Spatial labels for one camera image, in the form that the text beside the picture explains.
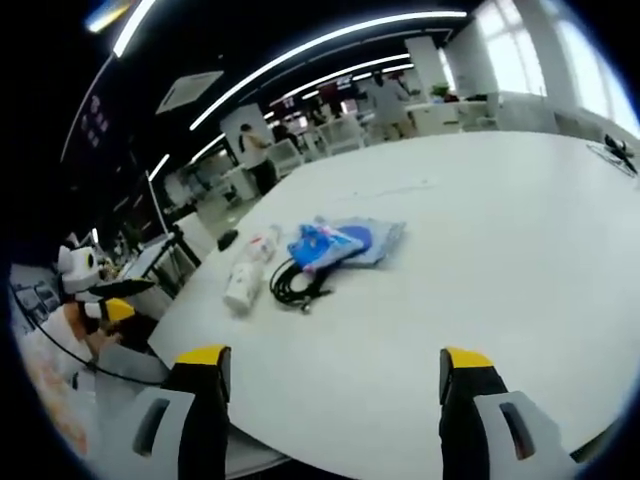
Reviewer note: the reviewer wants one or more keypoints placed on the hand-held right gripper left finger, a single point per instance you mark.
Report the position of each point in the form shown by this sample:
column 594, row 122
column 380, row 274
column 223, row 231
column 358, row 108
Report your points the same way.
column 200, row 425

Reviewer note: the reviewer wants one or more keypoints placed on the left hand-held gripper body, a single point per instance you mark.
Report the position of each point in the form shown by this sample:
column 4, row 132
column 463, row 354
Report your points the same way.
column 77, row 272

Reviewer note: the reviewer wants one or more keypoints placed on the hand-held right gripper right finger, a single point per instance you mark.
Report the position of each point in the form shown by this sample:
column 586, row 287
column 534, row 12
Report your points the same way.
column 467, row 425

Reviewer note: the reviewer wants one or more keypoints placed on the small black object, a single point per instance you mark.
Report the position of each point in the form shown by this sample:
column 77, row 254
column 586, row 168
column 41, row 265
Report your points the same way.
column 227, row 240

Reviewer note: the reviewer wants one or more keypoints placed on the white cylindrical bottle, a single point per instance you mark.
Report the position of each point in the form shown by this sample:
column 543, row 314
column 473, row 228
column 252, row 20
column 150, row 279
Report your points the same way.
column 243, row 286

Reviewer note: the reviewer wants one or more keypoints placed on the white packet with red label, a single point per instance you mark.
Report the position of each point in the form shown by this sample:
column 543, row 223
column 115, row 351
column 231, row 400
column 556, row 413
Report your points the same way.
column 262, row 246

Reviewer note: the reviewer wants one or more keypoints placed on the blue patterned pouch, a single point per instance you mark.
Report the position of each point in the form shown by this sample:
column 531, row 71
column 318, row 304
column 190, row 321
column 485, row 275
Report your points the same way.
column 320, row 250

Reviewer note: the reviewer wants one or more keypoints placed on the blue plastic bag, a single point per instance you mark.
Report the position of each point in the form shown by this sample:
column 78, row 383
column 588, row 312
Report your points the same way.
column 387, row 240

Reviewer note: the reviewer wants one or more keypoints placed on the white table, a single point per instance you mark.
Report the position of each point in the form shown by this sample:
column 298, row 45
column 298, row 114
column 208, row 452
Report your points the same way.
column 450, row 280

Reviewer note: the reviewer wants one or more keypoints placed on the ceiling air conditioner unit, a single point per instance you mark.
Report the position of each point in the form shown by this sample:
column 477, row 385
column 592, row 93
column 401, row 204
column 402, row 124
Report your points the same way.
column 189, row 91

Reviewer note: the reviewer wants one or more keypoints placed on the white office chair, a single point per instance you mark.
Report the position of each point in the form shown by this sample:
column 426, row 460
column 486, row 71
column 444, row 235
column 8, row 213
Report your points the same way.
column 287, row 155

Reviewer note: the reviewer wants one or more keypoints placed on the long ceiling light strip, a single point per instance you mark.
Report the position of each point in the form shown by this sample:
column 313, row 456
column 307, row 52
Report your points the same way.
column 320, row 40

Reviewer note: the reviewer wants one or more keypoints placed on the green potted plant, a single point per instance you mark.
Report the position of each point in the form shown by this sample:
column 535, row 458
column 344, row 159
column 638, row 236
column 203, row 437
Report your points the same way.
column 440, row 90

